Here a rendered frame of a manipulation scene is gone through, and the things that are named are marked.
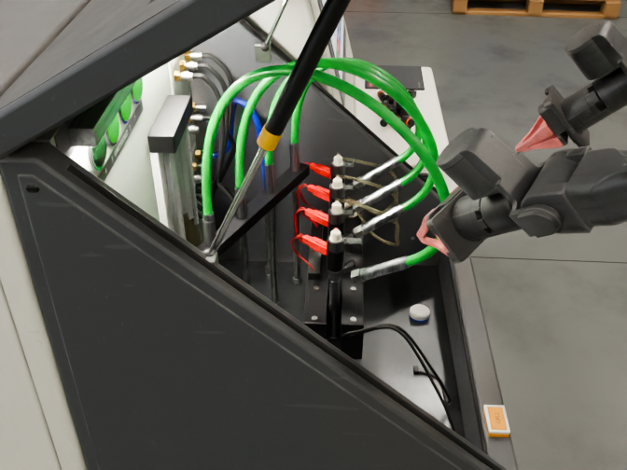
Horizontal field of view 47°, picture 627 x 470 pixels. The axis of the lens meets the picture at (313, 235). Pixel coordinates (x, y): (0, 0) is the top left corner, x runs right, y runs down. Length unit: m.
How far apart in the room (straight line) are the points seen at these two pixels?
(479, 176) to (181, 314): 0.35
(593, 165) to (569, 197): 0.04
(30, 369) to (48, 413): 0.08
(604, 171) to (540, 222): 0.08
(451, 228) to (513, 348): 1.78
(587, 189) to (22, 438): 0.73
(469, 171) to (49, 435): 0.61
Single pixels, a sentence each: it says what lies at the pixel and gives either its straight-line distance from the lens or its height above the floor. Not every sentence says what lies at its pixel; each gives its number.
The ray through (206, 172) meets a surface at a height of 1.24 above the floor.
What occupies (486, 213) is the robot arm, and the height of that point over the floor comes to 1.33.
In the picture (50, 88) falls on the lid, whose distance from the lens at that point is 0.66.
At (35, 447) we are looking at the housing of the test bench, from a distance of 1.02.
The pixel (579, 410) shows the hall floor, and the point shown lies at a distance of 2.50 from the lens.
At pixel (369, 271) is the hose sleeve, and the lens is 1.03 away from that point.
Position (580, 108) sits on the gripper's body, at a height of 1.31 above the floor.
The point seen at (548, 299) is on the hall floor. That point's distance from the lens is 2.88.
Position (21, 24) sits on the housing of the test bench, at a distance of 0.92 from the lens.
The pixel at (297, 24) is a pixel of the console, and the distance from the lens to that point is 1.35.
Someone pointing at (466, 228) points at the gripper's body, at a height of 1.29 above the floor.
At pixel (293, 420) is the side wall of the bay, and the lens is 0.90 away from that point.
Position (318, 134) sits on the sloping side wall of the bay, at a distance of 1.39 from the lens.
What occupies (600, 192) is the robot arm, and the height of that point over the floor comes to 1.43.
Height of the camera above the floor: 1.78
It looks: 35 degrees down
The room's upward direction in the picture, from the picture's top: straight up
